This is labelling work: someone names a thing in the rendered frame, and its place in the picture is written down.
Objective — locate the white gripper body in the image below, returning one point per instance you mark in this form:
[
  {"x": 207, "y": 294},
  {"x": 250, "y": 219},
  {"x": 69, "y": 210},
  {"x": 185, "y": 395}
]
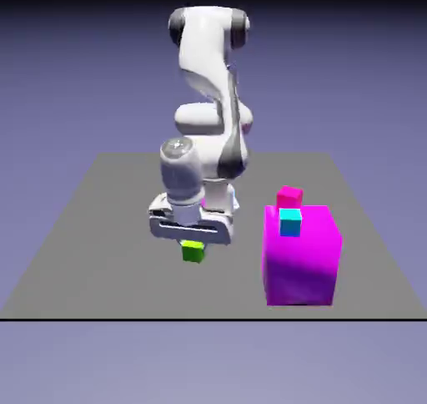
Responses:
[{"x": 213, "y": 235}]

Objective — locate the small green cube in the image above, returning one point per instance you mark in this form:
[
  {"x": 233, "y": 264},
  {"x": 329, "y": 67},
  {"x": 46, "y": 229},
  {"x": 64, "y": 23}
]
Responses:
[{"x": 192, "y": 252}]

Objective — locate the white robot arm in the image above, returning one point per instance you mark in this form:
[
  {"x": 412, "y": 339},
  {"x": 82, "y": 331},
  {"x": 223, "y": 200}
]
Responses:
[{"x": 203, "y": 60}]

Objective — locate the small cyan cube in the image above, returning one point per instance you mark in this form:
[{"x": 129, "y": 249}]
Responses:
[{"x": 290, "y": 223}]

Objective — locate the small pink cube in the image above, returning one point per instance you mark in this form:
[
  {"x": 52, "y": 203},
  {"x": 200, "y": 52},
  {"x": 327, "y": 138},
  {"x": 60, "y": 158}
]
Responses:
[{"x": 289, "y": 196}]

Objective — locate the large magenta box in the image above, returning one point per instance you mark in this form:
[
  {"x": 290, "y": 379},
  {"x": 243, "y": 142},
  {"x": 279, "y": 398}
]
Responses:
[{"x": 300, "y": 263}]

